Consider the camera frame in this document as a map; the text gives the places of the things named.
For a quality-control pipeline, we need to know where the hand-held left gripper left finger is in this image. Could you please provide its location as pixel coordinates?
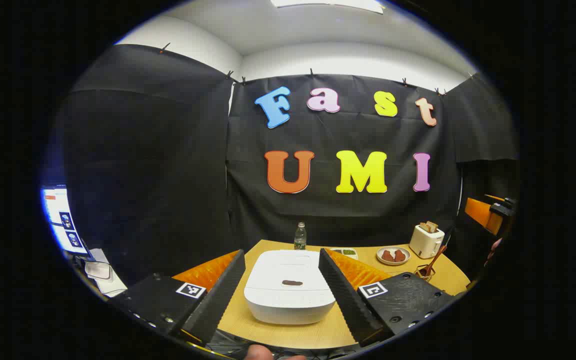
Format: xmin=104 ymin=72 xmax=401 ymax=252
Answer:
xmin=110 ymin=248 xmax=247 ymax=346

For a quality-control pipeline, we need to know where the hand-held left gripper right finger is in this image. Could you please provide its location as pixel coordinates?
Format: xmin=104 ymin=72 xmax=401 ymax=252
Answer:
xmin=318 ymin=247 xmax=456 ymax=347

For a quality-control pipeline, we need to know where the white rice cooker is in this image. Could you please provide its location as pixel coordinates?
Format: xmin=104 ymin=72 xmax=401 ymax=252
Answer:
xmin=244 ymin=249 xmax=337 ymax=325

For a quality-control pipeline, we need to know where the brown wooden spoon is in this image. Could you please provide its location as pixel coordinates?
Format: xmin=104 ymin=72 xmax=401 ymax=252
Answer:
xmin=420 ymin=245 xmax=447 ymax=278

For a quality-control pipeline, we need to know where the white round plate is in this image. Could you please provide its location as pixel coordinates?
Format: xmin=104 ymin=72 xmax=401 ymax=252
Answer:
xmin=376 ymin=246 xmax=411 ymax=266

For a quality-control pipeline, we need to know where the white toaster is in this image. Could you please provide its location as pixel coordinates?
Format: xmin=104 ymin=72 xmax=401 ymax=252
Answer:
xmin=409 ymin=221 xmax=445 ymax=259

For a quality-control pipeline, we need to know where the white adapter box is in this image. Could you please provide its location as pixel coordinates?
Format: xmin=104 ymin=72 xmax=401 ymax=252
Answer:
xmin=84 ymin=248 xmax=114 ymax=281

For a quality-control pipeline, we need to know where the computer monitor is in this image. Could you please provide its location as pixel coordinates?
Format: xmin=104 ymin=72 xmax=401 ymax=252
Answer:
xmin=40 ymin=185 xmax=89 ymax=256

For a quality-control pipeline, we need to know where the ceiling light panel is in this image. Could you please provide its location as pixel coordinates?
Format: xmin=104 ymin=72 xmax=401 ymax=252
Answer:
xmin=271 ymin=0 xmax=385 ymax=14

